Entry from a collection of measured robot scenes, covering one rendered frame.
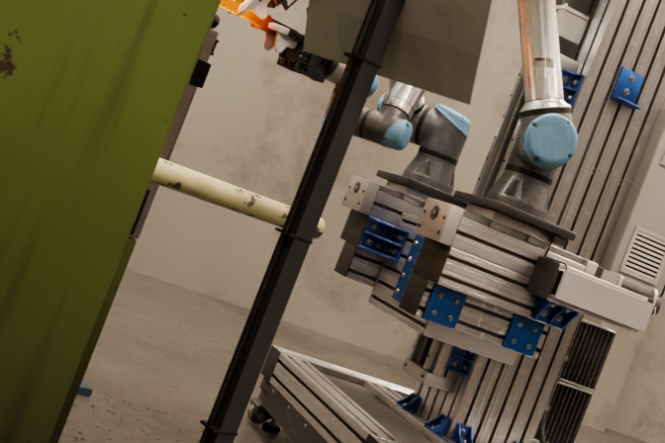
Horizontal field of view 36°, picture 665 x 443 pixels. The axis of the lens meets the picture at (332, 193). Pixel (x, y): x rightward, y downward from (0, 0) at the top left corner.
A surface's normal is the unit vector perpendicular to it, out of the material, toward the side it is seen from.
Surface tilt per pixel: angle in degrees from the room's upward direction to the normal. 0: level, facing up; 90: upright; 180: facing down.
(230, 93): 90
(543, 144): 97
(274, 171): 90
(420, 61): 120
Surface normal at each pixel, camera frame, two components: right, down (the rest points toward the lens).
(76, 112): 0.62, 0.24
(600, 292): 0.34, 0.12
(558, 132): -0.05, 0.10
